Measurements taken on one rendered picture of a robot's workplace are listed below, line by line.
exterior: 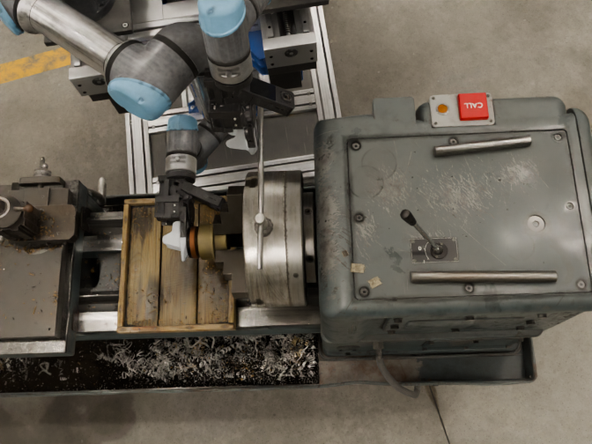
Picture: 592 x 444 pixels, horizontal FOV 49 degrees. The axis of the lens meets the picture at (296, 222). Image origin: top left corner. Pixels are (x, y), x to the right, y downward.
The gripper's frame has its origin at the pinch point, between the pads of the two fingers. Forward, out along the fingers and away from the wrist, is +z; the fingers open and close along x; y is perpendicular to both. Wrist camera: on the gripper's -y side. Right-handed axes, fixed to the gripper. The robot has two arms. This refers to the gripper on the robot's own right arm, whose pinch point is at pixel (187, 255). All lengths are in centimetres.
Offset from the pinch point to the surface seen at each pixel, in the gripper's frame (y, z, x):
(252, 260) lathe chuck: -16.9, 5.1, 13.3
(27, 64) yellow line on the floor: 99, -121, -108
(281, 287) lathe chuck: -22.6, 10.1, 8.3
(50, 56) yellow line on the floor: 89, -125, -108
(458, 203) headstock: -60, -4, 18
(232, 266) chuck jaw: -11.1, 3.7, 3.0
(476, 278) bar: -61, 12, 20
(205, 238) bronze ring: -5.1, -2.8, 4.1
